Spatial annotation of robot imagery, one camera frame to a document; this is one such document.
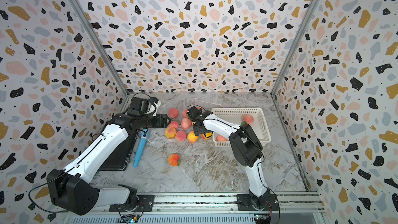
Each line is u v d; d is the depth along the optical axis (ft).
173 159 2.74
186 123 3.20
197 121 2.29
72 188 1.24
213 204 2.48
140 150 2.94
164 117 2.36
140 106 1.99
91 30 2.81
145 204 2.40
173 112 3.39
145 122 2.14
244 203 2.40
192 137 3.01
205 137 2.68
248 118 3.28
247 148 1.71
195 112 2.51
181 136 3.02
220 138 3.00
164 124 2.35
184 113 3.40
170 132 3.04
